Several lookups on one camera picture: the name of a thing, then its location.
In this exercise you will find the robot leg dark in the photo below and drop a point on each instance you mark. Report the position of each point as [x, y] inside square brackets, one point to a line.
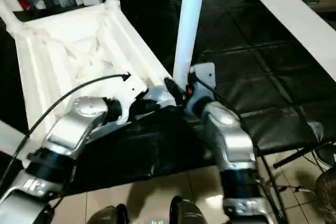
[187, 211]
[107, 214]

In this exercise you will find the white flat board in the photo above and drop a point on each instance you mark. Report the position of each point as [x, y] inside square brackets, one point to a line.
[302, 24]

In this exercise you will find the right robot leg dark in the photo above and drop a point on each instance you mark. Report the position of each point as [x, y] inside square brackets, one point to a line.
[187, 211]

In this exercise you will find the black table frame leg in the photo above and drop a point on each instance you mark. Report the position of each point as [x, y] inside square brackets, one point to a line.
[302, 155]

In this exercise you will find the black work mat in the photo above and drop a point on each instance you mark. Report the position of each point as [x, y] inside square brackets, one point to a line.
[262, 37]

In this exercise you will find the left robot leg dark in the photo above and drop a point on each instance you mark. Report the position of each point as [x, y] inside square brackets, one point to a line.
[107, 214]

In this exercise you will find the white plastic table top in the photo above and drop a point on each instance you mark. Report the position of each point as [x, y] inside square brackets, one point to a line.
[65, 37]

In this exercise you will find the dark round woven basket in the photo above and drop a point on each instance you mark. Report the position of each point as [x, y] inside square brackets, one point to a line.
[326, 195]

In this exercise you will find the red box in cabinet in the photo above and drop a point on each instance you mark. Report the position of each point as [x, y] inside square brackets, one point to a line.
[23, 2]

